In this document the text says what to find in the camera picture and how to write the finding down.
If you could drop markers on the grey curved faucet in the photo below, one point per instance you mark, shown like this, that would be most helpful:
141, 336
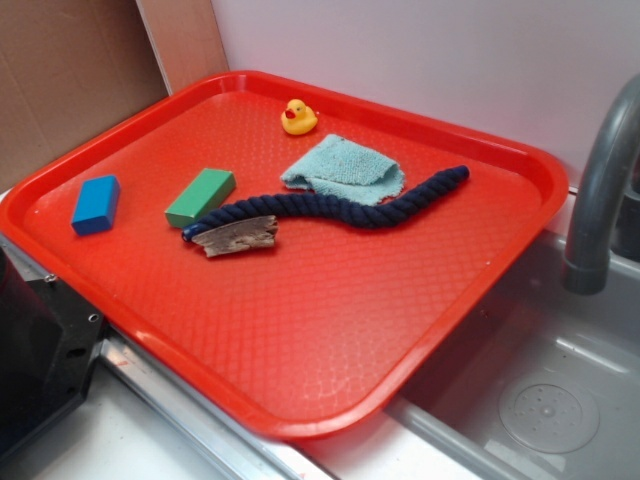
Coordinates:
605, 217

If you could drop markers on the yellow rubber duck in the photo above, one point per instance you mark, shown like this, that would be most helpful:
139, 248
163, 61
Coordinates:
298, 118

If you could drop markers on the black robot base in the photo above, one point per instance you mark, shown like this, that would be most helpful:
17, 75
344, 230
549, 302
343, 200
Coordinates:
50, 339

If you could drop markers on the green rectangular block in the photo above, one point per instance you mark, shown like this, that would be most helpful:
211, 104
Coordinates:
207, 191

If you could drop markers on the blue rectangular block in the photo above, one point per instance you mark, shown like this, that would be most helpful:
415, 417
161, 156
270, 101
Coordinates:
96, 206

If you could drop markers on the light blue folded cloth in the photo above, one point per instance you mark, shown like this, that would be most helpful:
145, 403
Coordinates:
340, 167

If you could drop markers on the weathered wood piece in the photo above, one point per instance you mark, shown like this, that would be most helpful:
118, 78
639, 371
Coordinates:
239, 236

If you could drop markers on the grey plastic sink basin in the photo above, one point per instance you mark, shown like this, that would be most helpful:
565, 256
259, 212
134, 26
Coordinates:
536, 382

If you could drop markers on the red plastic tray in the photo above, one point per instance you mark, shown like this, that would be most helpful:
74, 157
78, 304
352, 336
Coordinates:
317, 333

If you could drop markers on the brown cardboard panel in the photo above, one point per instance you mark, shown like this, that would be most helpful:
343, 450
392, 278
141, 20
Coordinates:
70, 70

